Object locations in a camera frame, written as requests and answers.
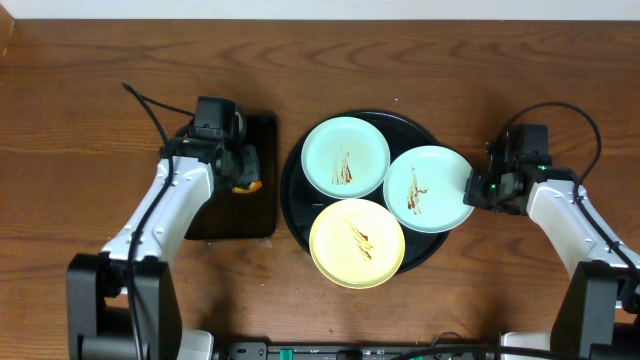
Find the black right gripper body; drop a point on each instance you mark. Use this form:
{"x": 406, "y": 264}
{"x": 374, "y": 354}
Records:
{"x": 488, "y": 192}

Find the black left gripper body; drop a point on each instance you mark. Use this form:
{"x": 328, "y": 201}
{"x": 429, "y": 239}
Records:
{"x": 248, "y": 167}

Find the green and yellow sponge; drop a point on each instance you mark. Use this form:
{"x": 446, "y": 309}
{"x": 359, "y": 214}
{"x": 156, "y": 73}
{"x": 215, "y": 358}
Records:
{"x": 247, "y": 188}

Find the mint green plate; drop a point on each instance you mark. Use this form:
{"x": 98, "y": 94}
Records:
{"x": 345, "y": 157}
{"x": 424, "y": 189}

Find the yellow plate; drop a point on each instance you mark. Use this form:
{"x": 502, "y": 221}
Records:
{"x": 357, "y": 243}

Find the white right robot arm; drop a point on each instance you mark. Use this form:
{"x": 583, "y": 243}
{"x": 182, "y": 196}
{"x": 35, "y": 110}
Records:
{"x": 604, "y": 272}

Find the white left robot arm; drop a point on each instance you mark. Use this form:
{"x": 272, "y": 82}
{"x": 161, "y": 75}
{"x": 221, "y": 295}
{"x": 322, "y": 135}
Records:
{"x": 121, "y": 302}

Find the black rectangular tray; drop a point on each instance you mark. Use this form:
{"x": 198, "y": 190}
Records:
{"x": 229, "y": 215}

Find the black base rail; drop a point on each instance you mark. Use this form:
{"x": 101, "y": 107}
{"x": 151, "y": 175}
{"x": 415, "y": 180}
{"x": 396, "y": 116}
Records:
{"x": 315, "y": 351}

